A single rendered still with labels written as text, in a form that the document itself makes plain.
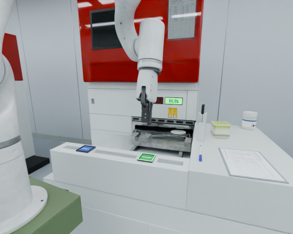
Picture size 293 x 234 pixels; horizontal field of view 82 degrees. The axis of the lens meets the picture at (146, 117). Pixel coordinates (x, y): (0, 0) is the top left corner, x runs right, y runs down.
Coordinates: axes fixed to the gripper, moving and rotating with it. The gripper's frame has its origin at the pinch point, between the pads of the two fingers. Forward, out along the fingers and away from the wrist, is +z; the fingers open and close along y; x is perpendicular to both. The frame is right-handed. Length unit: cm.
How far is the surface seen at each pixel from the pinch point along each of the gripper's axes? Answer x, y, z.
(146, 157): 0.1, -3.3, 14.7
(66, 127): -232, -219, 38
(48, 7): -244, -174, -174
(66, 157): -31.6, 0.7, 18.0
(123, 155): -9.7, -4.1, 15.4
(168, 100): -3, -57, -11
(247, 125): 43, -51, 2
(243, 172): 31.0, -1.9, 14.6
